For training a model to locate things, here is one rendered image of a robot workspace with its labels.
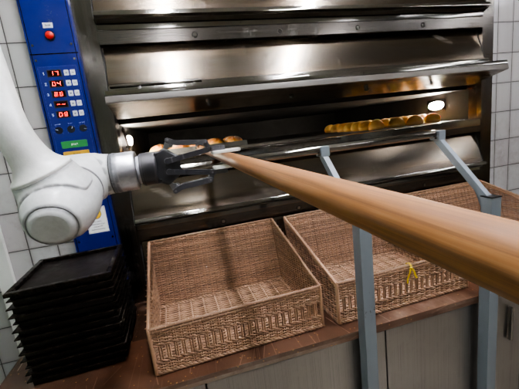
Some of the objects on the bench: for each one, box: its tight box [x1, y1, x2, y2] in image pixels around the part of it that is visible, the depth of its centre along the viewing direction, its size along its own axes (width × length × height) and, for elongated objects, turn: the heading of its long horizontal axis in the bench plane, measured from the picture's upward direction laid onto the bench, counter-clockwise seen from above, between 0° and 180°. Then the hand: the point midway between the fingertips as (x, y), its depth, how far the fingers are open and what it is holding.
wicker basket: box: [145, 218, 324, 376], centre depth 119 cm, size 49×56×28 cm
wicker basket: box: [405, 179, 519, 222], centre depth 147 cm, size 49×56×28 cm
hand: (226, 158), depth 78 cm, fingers closed on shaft, 3 cm apart
